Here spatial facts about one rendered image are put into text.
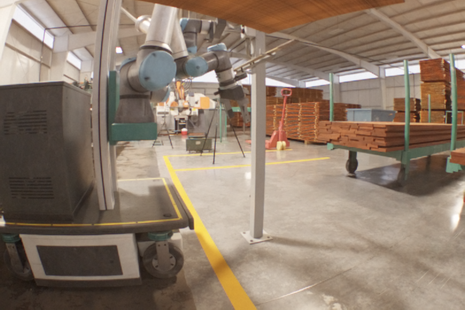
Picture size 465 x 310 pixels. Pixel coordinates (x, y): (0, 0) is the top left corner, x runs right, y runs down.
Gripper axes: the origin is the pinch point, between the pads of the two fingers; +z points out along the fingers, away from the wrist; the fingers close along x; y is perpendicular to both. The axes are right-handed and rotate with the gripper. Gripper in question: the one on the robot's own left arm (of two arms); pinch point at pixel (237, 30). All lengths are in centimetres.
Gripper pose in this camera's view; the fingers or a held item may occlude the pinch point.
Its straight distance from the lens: 135.2
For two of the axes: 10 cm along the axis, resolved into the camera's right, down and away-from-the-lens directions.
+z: 9.4, -0.3, 3.4
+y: -1.0, -9.7, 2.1
